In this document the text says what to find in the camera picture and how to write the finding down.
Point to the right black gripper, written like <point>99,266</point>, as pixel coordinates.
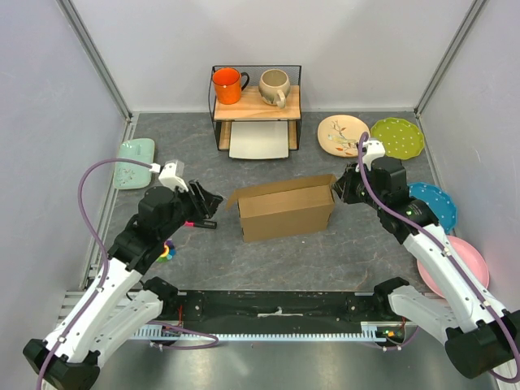
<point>344,184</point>

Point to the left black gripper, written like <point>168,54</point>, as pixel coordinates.
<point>204,202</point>

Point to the brown cardboard box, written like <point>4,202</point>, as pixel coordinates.
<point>284,208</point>

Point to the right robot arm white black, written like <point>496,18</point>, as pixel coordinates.
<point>477,331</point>

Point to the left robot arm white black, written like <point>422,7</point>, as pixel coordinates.
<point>73,354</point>

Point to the pink black highlighter marker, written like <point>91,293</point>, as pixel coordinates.
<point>202,224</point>

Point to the beige floral plate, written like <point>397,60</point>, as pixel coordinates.
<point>338,135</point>

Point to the green dotted plate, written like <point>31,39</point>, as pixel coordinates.
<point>401,138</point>

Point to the white square plate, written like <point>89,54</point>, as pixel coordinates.
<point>259,140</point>

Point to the blue dotted plate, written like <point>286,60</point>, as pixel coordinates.
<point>440,203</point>

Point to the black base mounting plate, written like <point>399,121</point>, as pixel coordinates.
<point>198,305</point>

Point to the orange enamel mug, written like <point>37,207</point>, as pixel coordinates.
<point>228,84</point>

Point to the beige ceramic mug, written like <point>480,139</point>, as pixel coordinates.
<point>274,87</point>

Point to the pink plate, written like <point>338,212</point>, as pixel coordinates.
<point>470,256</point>

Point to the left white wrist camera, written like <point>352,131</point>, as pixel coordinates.
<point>170,175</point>

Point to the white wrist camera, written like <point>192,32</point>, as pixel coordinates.
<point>371,150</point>
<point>170,175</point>

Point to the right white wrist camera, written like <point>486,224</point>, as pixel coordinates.
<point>371,150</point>

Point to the black wire wooden shelf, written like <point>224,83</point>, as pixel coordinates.
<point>251,107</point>

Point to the grey slotted cable duct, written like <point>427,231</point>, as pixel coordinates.
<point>366,333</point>

